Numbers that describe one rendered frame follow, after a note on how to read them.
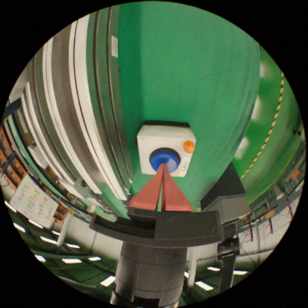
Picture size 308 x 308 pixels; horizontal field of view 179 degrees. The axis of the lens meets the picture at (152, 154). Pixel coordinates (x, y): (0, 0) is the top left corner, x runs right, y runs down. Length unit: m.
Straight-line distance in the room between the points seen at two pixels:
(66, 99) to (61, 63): 0.07
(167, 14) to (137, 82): 0.15
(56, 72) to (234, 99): 0.29
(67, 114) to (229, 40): 0.30
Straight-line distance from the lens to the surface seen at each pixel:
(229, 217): 0.49
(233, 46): 0.23
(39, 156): 0.47
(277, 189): 4.97
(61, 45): 0.22
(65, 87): 0.19
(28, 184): 3.17
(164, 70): 0.17
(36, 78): 0.31
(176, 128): 0.15
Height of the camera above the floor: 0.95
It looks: 49 degrees down
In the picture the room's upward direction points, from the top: 168 degrees counter-clockwise
